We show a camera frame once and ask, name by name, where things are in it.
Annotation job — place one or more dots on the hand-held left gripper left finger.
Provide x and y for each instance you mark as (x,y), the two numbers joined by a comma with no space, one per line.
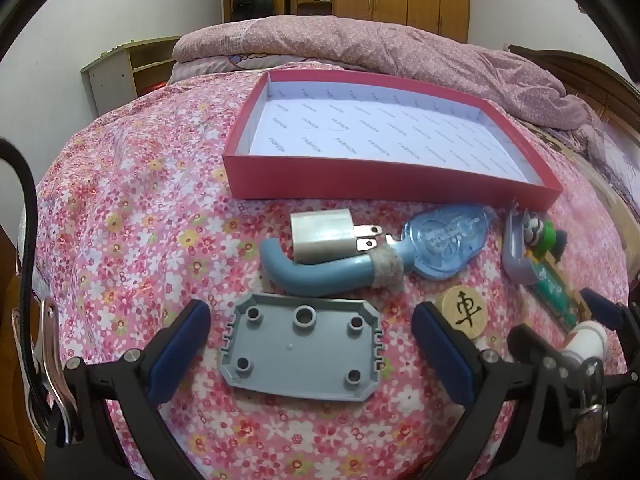
(181,350)

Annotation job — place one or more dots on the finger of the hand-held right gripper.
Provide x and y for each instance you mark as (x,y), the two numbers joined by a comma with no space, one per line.
(607,310)
(532,342)

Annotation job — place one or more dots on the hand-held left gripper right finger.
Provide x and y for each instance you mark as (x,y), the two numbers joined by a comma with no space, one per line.
(445,355)

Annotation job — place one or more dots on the small white plastic bottle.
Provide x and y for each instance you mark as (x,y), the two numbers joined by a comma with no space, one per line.
(590,340)

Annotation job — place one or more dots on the round wooden chess piece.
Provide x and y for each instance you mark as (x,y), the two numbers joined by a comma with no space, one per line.
(460,310)

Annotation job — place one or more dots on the grey plastic studded plate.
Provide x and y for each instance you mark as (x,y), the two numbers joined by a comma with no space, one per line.
(300,360)

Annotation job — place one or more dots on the white charger plug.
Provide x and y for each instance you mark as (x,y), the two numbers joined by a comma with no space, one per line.
(320,235)

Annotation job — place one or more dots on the red shallow cardboard box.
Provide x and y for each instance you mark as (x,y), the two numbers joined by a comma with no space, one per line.
(300,175)

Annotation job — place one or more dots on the green flat stick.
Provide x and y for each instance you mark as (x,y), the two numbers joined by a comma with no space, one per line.
(555,290)

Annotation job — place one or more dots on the grey hook clip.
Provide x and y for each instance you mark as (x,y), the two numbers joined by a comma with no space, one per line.
(515,255)

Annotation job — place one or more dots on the small green-hatted toy figure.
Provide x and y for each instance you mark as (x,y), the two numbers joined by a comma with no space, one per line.
(542,235)

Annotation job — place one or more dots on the blue transparent correction tape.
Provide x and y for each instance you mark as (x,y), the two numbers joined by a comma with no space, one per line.
(445,245)

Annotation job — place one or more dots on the metal spring clip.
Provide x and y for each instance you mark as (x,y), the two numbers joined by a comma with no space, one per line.
(47,375)

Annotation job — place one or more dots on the purple pillow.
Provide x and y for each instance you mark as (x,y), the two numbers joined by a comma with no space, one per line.
(622,160)

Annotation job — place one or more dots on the pink floral bed sheet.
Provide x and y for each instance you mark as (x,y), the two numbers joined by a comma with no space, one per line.
(150,185)

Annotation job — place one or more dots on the tan patterned cloth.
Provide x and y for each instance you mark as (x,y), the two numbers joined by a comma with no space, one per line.
(560,145)

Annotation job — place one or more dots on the dark wooden headboard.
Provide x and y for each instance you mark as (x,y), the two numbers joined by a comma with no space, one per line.
(600,80)

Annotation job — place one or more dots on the small wooden open shelf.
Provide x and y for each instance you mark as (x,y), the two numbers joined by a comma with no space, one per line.
(115,75)

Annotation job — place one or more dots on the folded purple printed blanket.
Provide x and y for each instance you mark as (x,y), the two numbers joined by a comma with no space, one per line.
(225,65)

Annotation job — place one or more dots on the pink dotted quilt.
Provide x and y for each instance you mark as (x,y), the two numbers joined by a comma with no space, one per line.
(350,40)

